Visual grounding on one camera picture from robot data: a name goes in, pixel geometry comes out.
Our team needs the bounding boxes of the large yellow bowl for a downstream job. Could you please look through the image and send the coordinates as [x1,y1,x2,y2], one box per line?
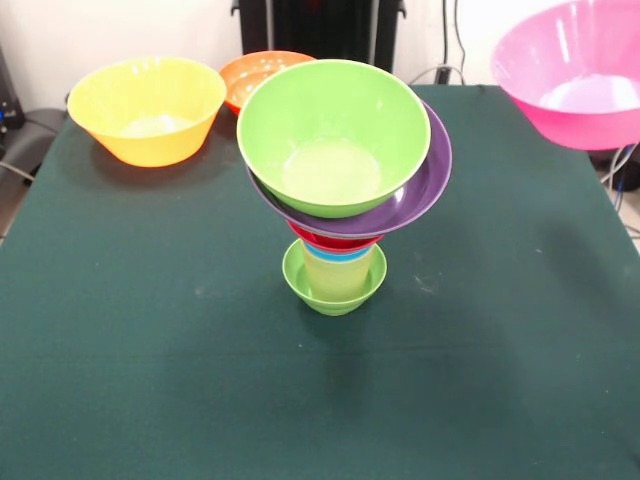
[67,57,227,168]

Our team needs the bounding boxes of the blue cup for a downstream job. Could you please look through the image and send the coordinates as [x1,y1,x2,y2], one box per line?
[303,242,376,264]

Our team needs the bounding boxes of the large pink bowl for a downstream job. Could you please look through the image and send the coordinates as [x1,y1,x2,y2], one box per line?
[489,0,640,152]

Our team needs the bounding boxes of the purple bowl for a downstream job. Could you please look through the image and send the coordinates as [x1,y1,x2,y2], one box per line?
[245,99,454,239]

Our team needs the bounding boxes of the black equipment box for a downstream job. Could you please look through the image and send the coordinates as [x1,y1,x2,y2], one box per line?
[0,47,26,146]

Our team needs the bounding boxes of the dark green tablecloth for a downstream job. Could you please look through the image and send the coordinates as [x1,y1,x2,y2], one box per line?
[0,83,640,480]

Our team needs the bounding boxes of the small green bowl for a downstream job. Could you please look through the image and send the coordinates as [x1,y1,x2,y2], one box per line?
[281,238,389,317]

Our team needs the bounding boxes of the orange bowl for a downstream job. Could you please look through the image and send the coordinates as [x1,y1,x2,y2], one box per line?
[218,49,317,117]

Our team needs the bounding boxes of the yellow cup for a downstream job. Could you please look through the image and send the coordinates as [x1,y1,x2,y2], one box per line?
[301,247,376,303]

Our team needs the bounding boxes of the small red bowl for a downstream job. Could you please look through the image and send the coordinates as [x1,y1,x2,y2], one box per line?
[287,219,385,254]

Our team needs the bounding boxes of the grey cable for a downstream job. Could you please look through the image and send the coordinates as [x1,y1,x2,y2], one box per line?
[0,159,37,187]

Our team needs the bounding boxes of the white and blue cables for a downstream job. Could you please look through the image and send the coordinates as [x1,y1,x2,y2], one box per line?
[599,143,640,201]

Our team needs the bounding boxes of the large green bowl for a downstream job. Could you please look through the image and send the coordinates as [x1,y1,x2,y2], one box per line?
[236,58,432,220]

